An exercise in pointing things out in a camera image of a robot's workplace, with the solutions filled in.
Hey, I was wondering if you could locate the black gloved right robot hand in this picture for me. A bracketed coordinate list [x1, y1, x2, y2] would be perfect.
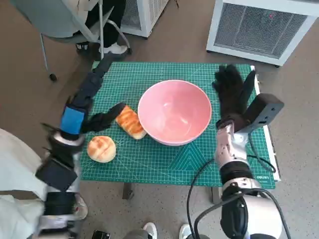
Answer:
[211, 64, 257, 130]

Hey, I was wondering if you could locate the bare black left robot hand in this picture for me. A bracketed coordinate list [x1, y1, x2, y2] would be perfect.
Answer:
[58, 53, 126, 136]

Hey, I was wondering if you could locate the round toy bread bun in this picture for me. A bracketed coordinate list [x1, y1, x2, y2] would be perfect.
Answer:
[87, 135, 117, 164]

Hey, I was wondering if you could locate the rectangular braided toy bread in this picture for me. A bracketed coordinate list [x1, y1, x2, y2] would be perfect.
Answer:
[115, 105, 148, 140]

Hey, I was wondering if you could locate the pink bowl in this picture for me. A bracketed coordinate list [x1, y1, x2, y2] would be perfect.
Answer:
[137, 79, 212, 147]

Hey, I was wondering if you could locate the person in white clothes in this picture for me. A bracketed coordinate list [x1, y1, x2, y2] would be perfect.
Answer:
[0, 128, 88, 239]

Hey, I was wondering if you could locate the large white grilled cabinet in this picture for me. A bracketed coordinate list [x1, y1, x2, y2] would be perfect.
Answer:
[206, 0, 319, 67]

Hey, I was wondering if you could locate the green cutting mat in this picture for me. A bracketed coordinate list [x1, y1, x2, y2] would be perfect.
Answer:
[79, 61, 276, 190]

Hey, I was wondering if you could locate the seated person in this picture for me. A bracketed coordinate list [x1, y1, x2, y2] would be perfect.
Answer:
[74, 0, 129, 54]

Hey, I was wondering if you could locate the grey chair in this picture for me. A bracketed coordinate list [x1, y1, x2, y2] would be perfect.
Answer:
[9, 0, 133, 82]

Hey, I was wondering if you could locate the small white grilled cabinet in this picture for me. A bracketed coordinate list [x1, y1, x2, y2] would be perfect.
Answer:
[121, 0, 172, 38]

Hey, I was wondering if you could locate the small black box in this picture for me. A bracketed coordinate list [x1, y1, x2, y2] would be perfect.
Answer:
[91, 230, 112, 239]

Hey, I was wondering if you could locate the grey robot torso part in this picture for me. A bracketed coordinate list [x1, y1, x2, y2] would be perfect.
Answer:
[123, 228, 150, 239]

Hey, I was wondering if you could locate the white shoe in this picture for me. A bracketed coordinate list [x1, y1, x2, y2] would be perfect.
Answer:
[179, 223, 194, 239]
[142, 221, 158, 239]

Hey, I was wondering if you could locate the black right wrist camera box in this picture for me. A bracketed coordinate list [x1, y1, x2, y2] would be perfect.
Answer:
[235, 93, 285, 132]

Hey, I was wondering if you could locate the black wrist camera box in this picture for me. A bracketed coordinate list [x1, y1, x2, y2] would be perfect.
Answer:
[235, 93, 285, 132]
[34, 158, 78, 192]

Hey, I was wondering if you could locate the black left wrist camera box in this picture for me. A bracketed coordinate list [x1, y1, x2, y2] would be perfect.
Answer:
[34, 158, 78, 192]

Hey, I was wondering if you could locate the long black robot cable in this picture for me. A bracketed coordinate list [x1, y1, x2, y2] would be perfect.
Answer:
[186, 134, 277, 239]

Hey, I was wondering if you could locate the looped black robot cable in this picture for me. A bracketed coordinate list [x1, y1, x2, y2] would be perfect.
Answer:
[194, 188, 291, 239]

